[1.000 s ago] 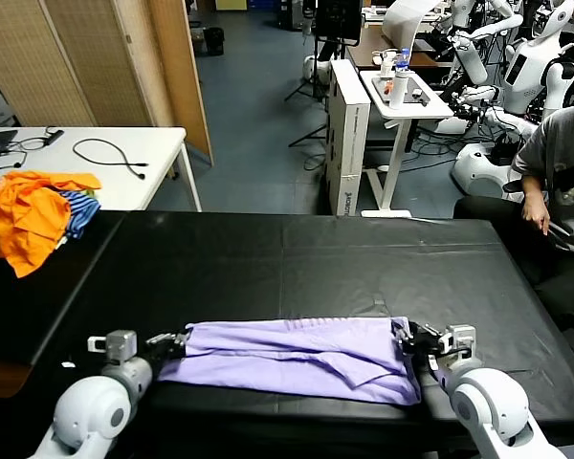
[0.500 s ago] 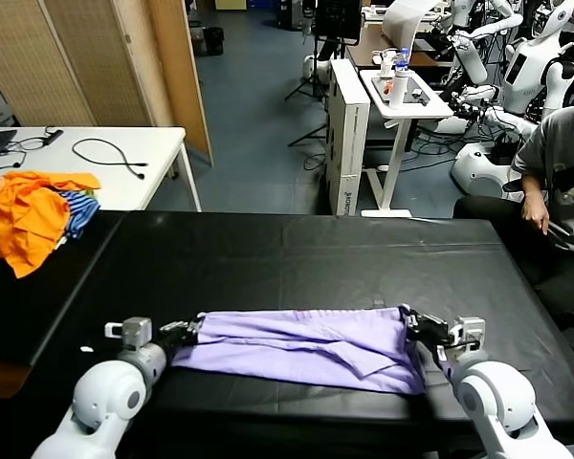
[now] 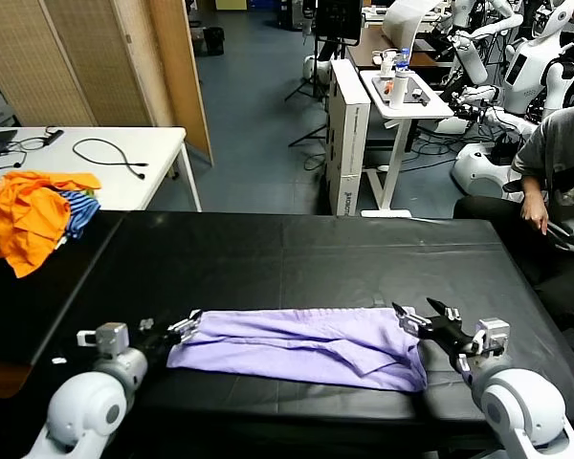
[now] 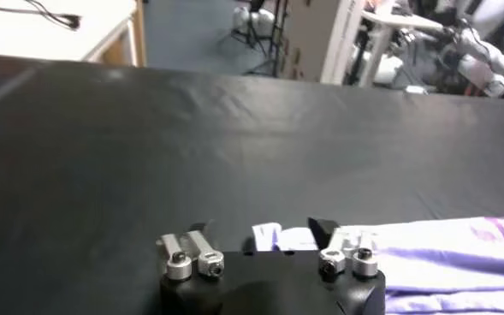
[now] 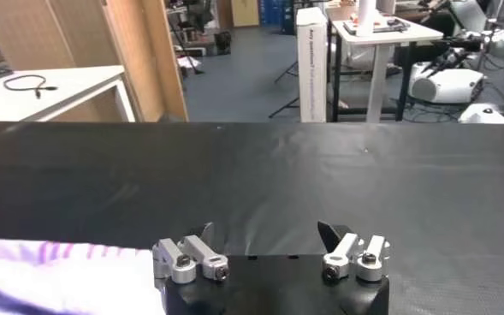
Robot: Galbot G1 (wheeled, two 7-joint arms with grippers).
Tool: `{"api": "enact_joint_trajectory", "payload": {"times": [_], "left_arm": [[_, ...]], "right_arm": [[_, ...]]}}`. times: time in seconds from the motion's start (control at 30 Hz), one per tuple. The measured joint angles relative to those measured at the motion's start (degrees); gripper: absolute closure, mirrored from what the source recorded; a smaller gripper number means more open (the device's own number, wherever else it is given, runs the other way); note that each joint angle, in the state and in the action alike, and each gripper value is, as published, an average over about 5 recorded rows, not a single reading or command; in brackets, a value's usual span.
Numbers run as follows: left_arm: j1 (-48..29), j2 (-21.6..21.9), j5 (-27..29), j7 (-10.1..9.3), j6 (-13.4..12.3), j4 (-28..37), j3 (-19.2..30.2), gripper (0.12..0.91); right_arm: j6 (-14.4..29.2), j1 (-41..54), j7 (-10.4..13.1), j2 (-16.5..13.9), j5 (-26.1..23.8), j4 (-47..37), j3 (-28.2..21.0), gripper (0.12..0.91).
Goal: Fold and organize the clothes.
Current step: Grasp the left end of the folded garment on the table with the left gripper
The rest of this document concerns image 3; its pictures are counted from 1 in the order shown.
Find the black trash bin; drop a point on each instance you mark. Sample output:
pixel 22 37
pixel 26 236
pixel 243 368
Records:
pixel 214 42

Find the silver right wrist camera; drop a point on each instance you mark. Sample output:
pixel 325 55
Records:
pixel 492 334

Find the beige pegboard partition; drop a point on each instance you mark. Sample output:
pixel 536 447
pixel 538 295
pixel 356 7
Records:
pixel 52 62

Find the plain lavender t-shirt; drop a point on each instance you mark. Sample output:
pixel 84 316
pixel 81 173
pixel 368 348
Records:
pixel 296 349

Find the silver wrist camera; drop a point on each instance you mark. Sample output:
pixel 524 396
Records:
pixel 110 337
pixel 492 334

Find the white table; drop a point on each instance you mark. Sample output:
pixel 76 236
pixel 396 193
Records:
pixel 162 143

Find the clear water bottle blue cap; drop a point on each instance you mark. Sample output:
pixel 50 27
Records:
pixel 402 61

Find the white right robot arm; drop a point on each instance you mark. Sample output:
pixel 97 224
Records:
pixel 521 406

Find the blue striped garment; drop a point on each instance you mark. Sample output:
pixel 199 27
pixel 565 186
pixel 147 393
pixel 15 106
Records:
pixel 81 212

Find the tall white cardboard box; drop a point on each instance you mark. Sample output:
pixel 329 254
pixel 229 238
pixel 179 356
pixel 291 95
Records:
pixel 349 143

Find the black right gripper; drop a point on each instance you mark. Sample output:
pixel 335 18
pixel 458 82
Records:
pixel 452 334

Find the wooden panel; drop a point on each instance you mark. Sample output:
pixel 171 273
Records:
pixel 182 72

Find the grey tray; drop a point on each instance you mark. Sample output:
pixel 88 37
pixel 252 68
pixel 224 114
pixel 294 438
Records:
pixel 413 85

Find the black usb hub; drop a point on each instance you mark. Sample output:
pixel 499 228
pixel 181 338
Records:
pixel 53 136

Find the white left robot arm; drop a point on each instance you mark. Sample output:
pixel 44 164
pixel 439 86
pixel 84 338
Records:
pixel 86 406

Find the black monitor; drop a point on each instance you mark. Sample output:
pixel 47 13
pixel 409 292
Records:
pixel 337 19

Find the black table cover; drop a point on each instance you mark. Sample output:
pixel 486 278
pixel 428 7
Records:
pixel 315 258

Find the large white robot base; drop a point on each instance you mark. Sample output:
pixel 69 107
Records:
pixel 478 172

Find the brown wooden desk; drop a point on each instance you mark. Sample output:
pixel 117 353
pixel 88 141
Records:
pixel 363 53

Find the person right hand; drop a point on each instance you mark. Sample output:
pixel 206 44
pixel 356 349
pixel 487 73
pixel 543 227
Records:
pixel 536 219

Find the white humanoid robot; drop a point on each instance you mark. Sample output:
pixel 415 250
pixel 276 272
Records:
pixel 473 62
pixel 521 72

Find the black side table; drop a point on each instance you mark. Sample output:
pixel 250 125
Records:
pixel 19 306

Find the white curved shell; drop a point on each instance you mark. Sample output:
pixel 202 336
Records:
pixel 402 19

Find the person right forearm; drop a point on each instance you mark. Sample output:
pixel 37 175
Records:
pixel 531 191

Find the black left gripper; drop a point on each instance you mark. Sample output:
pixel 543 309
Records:
pixel 155 343

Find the person in grey t-shirt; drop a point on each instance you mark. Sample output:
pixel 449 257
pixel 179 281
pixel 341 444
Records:
pixel 555 148

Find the white adjustable desk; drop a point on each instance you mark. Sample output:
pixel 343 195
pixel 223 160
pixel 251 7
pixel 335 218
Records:
pixel 433 112

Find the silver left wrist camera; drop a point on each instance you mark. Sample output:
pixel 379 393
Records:
pixel 110 337

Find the white tumbler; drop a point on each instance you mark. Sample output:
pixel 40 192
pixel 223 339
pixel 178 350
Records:
pixel 397 93

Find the orange garment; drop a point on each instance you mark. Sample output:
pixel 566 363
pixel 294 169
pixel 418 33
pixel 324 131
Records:
pixel 24 225

